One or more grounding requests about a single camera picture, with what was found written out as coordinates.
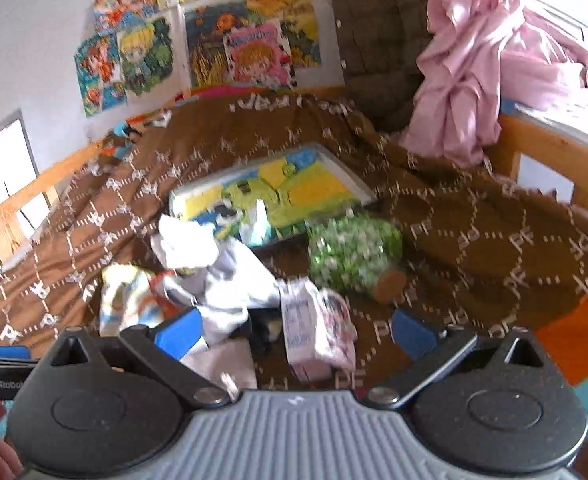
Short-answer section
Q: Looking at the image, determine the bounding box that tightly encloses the jar of green paper stars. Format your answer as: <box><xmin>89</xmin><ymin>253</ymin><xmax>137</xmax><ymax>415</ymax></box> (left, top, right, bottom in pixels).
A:
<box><xmin>306</xmin><ymin>212</ymin><xmax>409</xmax><ymax>303</ymax></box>

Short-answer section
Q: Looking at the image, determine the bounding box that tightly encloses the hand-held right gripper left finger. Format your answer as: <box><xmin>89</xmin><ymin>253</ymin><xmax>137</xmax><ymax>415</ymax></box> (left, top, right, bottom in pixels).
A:
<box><xmin>38</xmin><ymin>307</ymin><xmax>232</xmax><ymax>406</ymax></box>

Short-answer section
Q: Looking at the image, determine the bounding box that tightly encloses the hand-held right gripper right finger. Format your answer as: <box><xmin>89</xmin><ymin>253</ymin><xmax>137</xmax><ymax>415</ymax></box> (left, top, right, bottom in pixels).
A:
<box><xmin>363</xmin><ymin>309</ymin><xmax>560</xmax><ymax>408</ymax></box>

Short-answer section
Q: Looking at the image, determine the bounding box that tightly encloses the pink cloth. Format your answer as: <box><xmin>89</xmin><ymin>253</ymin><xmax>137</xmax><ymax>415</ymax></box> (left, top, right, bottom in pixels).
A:
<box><xmin>399</xmin><ymin>0</ymin><xmax>588</xmax><ymax>168</ymax></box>

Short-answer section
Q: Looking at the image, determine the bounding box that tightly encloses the cartoon print tray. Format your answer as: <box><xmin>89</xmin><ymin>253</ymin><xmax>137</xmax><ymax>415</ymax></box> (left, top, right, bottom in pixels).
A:
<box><xmin>168</xmin><ymin>142</ymin><xmax>379</xmax><ymax>251</ymax></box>

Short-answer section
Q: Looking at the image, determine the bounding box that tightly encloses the striped sock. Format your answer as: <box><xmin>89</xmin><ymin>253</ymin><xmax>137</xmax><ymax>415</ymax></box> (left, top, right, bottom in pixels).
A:
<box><xmin>98</xmin><ymin>264</ymin><xmax>167</xmax><ymax>338</ymax></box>

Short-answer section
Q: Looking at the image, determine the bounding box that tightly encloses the pale grey sock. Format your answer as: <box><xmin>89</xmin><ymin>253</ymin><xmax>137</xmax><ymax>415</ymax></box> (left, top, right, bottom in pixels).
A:
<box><xmin>239</xmin><ymin>199</ymin><xmax>275</xmax><ymax>247</ymax></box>

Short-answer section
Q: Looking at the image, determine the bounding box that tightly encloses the small white milk carton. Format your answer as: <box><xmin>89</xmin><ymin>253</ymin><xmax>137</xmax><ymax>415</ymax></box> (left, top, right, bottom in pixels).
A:
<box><xmin>280</xmin><ymin>280</ymin><xmax>335</xmax><ymax>381</ymax></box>

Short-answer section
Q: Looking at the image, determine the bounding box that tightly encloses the brown printed blanket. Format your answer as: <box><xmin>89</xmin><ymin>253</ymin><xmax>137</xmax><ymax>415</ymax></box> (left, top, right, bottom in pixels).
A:
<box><xmin>0</xmin><ymin>87</ymin><xmax>588</xmax><ymax>396</ymax></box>

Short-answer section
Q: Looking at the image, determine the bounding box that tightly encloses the white cloth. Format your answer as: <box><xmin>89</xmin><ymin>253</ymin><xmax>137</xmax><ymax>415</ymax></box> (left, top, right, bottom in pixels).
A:
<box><xmin>161</xmin><ymin>237</ymin><xmax>282</xmax><ymax>346</ymax></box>

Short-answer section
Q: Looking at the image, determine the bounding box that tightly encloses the white sock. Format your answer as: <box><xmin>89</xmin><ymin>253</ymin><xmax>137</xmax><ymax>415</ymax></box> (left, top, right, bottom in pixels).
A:
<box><xmin>150</xmin><ymin>214</ymin><xmax>225</xmax><ymax>271</ymax></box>

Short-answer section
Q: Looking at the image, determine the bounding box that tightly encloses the wooden bed frame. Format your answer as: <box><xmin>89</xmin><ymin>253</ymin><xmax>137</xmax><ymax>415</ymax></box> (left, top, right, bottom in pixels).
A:
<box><xmin>0</xmin><ymin>110</ymin><xmax>588</xmax><ymax>266</ymax></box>

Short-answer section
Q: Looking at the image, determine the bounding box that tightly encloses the group of cartoon wall posters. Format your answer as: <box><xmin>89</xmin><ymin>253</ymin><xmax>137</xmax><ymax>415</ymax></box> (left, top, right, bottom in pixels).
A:
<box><xmin>74</xmin><ymin>0</ymin><xmax>345</xmax><ymax>118</ymax></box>

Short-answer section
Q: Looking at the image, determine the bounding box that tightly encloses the brown quilted jacket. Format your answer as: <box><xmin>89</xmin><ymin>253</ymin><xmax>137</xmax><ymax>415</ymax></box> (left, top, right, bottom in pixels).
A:
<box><xmin>330</xmin><ymin>0</ymin><xmax>505</xmax><ymax>133</ymax></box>

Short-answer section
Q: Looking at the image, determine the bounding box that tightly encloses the pink printed packet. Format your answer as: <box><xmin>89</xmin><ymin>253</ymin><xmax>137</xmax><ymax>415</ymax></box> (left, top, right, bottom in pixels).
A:
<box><xmin>314</xmin><ymin>287</ymin><xmax>359</xmax><ymax>373</ymax></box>

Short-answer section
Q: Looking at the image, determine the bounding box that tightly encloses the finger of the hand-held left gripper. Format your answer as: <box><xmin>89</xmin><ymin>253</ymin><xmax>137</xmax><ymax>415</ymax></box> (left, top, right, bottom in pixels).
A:
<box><xmin>0</xmin><ymin>344</ymin><xmax>33</xmax><ymax>362</ymax></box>

